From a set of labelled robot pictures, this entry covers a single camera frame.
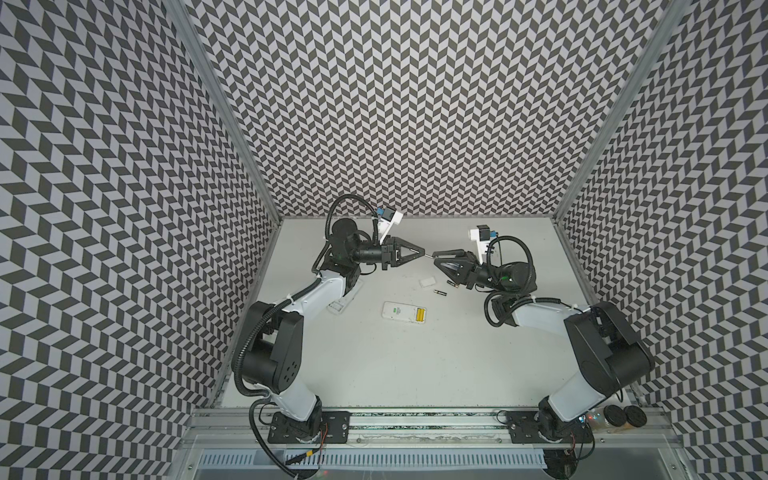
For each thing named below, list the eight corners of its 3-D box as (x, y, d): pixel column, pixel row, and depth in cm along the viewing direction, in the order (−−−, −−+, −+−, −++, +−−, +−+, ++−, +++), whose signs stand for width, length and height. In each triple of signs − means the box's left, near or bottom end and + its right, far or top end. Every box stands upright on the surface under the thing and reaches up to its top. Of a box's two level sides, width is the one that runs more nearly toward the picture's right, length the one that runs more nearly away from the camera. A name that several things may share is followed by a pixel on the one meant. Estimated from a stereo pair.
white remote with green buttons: (380, 316, 94) (379, 313, 93) (383, 303, 98) (383, 299, 96) (426, 325, 93) (426, 322, 91) (428, 310, 96) (428, 307, 94)
